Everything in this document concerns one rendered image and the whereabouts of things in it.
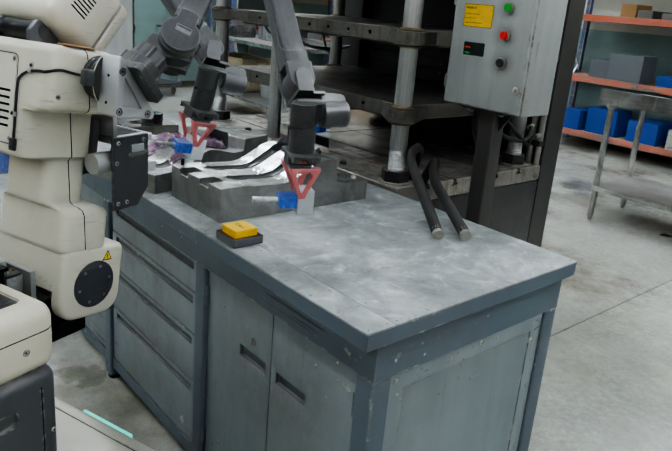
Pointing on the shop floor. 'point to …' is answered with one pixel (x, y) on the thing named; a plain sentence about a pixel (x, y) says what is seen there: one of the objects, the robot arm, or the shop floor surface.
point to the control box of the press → (502, 63)
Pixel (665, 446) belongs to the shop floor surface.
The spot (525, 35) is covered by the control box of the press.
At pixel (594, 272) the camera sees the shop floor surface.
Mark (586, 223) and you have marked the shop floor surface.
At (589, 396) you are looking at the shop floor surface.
